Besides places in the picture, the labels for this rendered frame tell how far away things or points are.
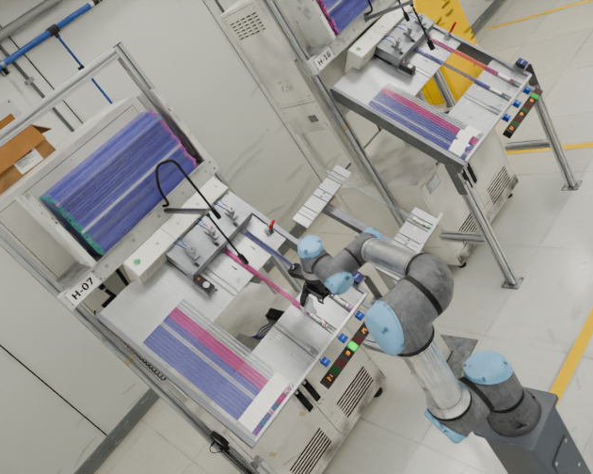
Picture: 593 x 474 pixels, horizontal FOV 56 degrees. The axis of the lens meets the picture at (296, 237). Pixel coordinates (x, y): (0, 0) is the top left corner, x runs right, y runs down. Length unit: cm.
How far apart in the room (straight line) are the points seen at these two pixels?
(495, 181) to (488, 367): 186
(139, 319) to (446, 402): 111
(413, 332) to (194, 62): 305
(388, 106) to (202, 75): 171
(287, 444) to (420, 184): 135
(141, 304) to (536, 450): 135
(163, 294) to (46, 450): 193
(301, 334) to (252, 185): 223
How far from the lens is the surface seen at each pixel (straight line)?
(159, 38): 393
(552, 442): 183
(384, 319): 124
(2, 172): 234
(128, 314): 210
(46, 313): 361
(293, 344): 204
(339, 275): 159
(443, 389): 147
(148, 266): 207
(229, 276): 211
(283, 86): 292
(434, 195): 289
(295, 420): 245
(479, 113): 278
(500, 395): 161
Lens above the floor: 195
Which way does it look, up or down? 26 degrees down
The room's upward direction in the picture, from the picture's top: 36 degrees counter-clockwise
